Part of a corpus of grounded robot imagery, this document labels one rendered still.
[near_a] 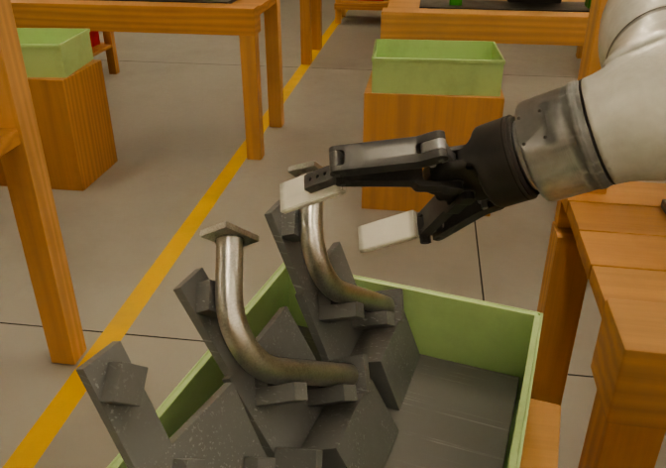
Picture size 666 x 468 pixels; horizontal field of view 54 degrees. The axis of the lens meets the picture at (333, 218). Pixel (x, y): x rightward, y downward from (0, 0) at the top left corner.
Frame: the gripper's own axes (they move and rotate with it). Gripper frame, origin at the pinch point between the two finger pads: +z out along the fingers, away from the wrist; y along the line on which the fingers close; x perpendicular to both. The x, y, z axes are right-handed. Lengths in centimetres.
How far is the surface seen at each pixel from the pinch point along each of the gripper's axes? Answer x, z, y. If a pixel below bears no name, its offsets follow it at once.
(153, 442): 20.3, 17.1, 6.6
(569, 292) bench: -20, 5, -113
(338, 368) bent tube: 10.7, 12.6, -18.5
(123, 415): 18.2, 16.9, 10.5
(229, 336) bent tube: 9.7, 13.8, 0.1
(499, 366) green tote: 8.0, 2.5, -48.3
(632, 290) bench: -6, -15, -71
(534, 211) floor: -108, 50, -265
